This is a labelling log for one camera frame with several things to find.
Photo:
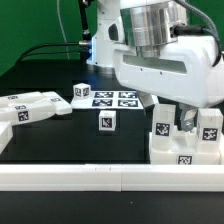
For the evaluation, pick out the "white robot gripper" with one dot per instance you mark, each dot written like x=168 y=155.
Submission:
x=149 y=57

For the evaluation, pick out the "white chair seat part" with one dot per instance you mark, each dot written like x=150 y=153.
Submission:
x=183 y=151

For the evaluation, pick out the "white long chair back part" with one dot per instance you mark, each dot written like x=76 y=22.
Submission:
x=62 y=107

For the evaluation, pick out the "paper sheet with tags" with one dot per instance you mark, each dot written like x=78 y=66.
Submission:
x=108 y=100

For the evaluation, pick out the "small white tagged cube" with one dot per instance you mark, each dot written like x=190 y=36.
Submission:
x=107 y=120

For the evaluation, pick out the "rear white tagged cube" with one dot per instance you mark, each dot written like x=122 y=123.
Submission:
x=81 y=90

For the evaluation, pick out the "white tagged bar part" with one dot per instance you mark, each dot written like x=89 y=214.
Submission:
x=26 y=113

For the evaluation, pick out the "white left fence block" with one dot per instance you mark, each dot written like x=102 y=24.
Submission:
x=5 y=134

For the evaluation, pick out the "white front fence rail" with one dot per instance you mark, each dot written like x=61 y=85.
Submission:
x=91 y=177

